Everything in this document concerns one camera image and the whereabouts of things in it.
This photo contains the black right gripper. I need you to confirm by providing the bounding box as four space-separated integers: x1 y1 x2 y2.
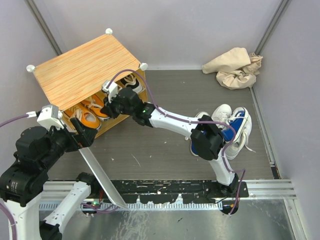
100 92 134 120

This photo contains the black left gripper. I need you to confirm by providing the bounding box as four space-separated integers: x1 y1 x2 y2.
41 115 97 168

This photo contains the orange sneaker one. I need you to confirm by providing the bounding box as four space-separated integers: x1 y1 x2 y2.
64 103 101 130
81 94 110 121

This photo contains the blue sneaker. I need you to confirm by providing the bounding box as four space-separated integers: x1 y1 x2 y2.
190 111 212 157

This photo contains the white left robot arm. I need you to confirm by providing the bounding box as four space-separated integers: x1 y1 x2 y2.
0 118 98 240

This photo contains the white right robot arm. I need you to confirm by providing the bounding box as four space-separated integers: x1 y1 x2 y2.
100 87 239 197

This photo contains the wooden shoe cabinet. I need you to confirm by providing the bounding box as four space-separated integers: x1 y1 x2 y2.
26 28 148 129

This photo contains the blue sneaker far one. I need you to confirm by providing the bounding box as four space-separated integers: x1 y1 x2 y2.
221 107 251 142

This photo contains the beige cloth bag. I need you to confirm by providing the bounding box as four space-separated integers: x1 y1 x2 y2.
202 47 263 90

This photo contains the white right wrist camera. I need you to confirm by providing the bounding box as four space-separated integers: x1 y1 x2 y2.
101 80 122 102

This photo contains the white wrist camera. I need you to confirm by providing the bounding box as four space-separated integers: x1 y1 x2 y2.
26 104 65 131
101 80 122 102

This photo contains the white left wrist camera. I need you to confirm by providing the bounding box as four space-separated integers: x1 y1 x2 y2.
26 104 65 131

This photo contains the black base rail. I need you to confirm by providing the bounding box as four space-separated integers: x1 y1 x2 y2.
40 180 249 213

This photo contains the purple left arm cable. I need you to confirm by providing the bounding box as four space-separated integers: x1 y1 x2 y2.
0 113 38 240

